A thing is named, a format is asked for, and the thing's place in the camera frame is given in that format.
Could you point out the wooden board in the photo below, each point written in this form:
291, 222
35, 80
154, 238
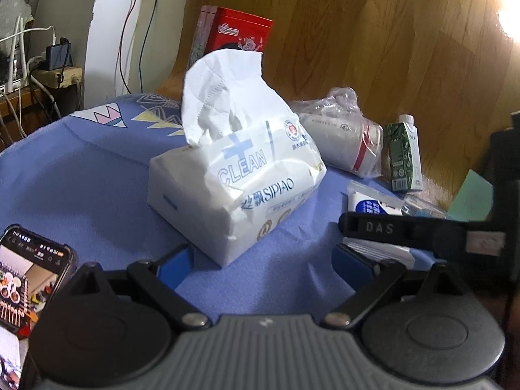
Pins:
365, 28

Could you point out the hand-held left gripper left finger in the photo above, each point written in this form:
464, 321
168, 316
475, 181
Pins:
174, 264

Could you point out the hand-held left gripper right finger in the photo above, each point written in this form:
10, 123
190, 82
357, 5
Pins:
351, 264

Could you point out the beige power strip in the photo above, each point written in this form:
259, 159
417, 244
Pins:
57, 77

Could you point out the white tissue pack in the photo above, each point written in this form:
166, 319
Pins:
243, 178

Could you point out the red snack box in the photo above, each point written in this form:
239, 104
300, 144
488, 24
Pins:
239, 32

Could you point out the white packet with blue label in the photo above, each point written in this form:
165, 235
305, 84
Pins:
371, 205

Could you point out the green and white drink carton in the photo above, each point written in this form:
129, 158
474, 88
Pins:
402, 154

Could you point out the blue printed tablecloth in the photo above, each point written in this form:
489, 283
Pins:
101, 178

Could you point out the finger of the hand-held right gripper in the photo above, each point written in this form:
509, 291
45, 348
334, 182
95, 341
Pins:
378, 227

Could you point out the plastic bag of paper cups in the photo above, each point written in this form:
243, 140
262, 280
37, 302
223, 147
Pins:
341, 134

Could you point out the black charger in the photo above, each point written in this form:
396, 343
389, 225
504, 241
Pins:
59, 55

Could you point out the smartphone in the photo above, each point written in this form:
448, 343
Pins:
28, 268

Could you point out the grey patterned cloth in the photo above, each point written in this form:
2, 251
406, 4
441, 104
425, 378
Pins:
14, 12

